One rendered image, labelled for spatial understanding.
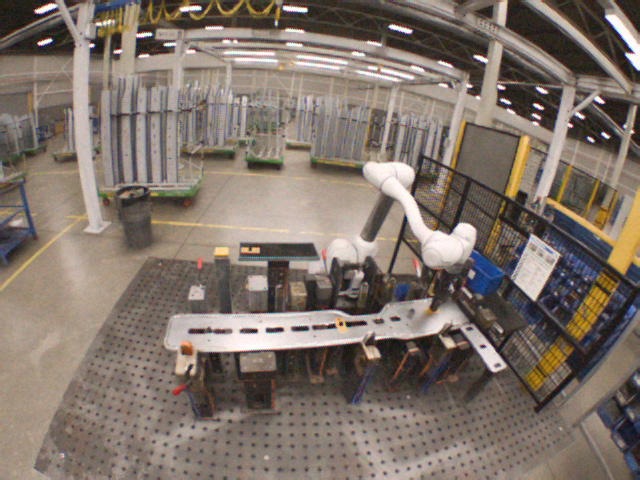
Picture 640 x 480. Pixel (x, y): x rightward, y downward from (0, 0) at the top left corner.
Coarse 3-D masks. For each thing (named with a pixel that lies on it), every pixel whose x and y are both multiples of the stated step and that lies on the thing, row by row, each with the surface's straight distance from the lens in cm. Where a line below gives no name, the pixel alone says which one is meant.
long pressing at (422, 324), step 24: (312, 312) 118; (336, 312) 120; (384, 312) 127; (456, 312) 146; (168, 336) 112; (192, 336) 110; (216, 336) 108; (240, 336) 107; (264, 336) 107; (288, 336) 107; (312, 336) 109; (336, 336) 110; (360, 336) 113; (384, 336) 117; (408, 336) 121
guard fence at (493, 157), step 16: (464, 128) 389; (480, 128) 362; (464, 144) 383; (480, 144) 354; (496, 144) 332; (512, 144) 313; (464, 160) 376; (480, 160) 348; (496, 160) 326; (512, 160) 308; (448, 176) 398; (480, 176) 343; (496, 176) 322; (512, 176) 300; (448, 192) 396; (480, 192) 340; (512, 192) 304; (448, 208) 393; (464, 208) 362; (496, 224) 310
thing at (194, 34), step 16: (192, 32) 733; (208, 32) 719; (224, 32) 708; (240, 32) 699; (256, 32) 692; (272, 32) 688; (288, 32) 686; (304, 32) 680; (208, 48) 956; (352, 48) 689; (368, 48) 700; (384, 48) 712; (256, 64) 1231; (272, 64) 1230; (288, 64) 1226; (368, 64) 895; (416, 64) 742; (432, 64) 757; (384, 80) 1281; (432, 80) 952; (448, 80) 873
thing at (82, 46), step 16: (64, 16) 422; (80, 16) 448; (80, 32) 438; (80, 48) 433; (80, 64) 428; (80, 80) 425; (80, 96) 424; (80, 112) 424; (80, 128) 427; (80, 144) 430; (80, 160) 436; (80, 176) 444; (96, 192) 452; (96, 208) 454; (96, 224) 458
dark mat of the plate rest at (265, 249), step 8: (240, 248) 126; (264, 248) 126; (272, 248) 127; (280, 248) 127; (288, 248) 127; (296, 248) 128; (304, 248) 129; (312, 248) 130; (240, 256) 121; (248, 256) 120; (256, 256) 120; (264, 256) 121; (272, 256) 121; (280, 256) 121; (288, 256) 122; (296, 256) 122; (304, 256) 123; (312, 256) 124
